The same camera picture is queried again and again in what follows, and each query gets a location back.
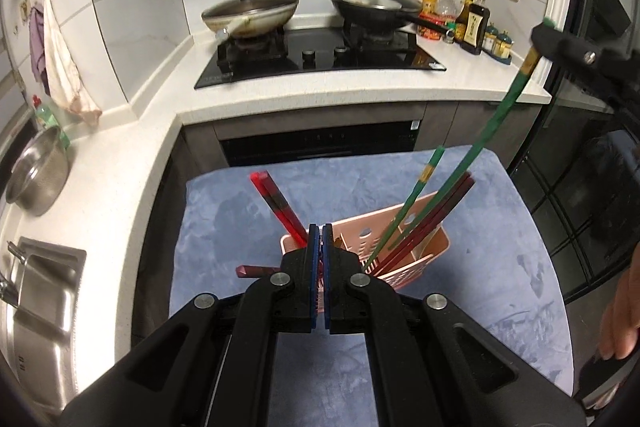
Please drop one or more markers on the steel wok with lid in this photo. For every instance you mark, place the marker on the steel wok with lid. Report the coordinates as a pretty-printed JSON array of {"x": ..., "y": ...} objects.
[{"x": 250, "y": 14}]

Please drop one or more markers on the red packet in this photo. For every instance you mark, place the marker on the red packet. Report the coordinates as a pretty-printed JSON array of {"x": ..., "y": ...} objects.
[{"x": 430, "y": 24}]

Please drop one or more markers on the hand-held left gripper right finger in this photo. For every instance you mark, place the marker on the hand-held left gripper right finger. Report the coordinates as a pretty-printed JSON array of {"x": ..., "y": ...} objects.
[{"x": 327, "y": 267}]

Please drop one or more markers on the purple cloth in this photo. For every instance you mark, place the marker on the purple cloth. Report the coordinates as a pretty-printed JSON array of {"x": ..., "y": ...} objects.
[{"x": 36, "y": 42}]

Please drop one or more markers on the white pink towel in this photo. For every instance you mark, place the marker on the white pink towel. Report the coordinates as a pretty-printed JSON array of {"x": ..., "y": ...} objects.
[{"x": 62, "y": 67}]

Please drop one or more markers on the pink utensil basket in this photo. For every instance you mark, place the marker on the pink utensil basket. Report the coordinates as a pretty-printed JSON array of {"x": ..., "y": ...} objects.
[{"x": 435, "y": 247}]

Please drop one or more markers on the person's right hand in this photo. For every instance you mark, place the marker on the person's right hand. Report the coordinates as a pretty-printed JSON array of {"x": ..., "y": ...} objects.
[{"x": 622, "y": 317}]

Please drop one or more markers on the blue plush mat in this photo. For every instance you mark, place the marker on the blue plush mat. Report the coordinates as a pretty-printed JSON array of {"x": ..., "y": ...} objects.
[{"x": 500, "y": 267}]

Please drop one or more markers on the steel faucet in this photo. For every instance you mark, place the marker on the steel faucet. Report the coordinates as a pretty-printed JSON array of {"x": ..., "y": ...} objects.
[{"x": 12, "y": 252}]

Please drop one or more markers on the dark sauce bottle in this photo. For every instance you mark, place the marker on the dark sauce bottle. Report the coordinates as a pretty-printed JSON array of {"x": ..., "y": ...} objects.
[{"x": 475, "y": 32}]

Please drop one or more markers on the green lidded spice jar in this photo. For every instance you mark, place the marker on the green lidded spice jar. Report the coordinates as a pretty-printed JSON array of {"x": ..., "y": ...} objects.
[
  {"x": 504, "y": 44},
  {"x": 490, "y": 41}
]

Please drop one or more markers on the green chopstick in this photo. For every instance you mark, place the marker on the green chopstick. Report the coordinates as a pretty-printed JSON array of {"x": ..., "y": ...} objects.
[
  {"x": 480, "y": 142},
  {"x": 420, "y": 187}
]

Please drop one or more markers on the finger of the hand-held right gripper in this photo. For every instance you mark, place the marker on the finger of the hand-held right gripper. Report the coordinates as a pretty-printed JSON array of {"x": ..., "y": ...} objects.
[{"x": 575, "y": 54}]

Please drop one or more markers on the black wok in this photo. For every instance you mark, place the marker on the black wok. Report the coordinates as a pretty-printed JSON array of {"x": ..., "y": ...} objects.
[{"x": 370, "y": 14}]

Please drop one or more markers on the clear plastic bottle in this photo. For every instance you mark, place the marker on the clear plastic bottle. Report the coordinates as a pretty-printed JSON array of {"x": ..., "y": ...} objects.
[{"x": 450, "y": 2}]

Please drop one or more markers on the black built-in oven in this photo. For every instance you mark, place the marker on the black built-in oven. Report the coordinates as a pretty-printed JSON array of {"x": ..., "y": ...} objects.
[{"x": 320, "y": 142}]

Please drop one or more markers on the black gas stove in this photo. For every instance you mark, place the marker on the black gas stove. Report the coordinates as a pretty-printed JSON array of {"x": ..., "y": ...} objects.
[{"x": 320, "y": 67}]

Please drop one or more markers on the green dish soap bottle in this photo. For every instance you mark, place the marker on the green dish soap bottle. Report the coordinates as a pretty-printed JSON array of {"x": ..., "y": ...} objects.
[{"x": 47, "y": 117}]

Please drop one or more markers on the dark red chopstick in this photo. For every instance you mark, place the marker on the dark red chopstick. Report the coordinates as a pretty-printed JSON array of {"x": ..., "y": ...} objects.
[
  {"x": 272, "y": 207},
  {"x": 440, "y": 207},
  {"x": 285, "y": 207}
]

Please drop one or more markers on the steel bowl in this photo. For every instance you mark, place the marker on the steel bowl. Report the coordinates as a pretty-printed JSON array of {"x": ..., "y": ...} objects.
[{"x": 37, "y": 177}]

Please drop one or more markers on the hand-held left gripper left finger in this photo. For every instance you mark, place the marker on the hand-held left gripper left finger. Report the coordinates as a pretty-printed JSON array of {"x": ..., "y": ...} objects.
[{"x": 313, "y": 267}]

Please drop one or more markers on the steel sink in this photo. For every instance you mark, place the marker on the steel sink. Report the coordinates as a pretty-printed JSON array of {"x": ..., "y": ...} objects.
[{"x": 45, "y": 287}]

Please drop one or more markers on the amber sauce bottle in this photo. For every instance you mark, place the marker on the amber sauce bottle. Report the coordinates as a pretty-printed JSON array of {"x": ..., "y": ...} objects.
[{"x": 465, "y": 14}]

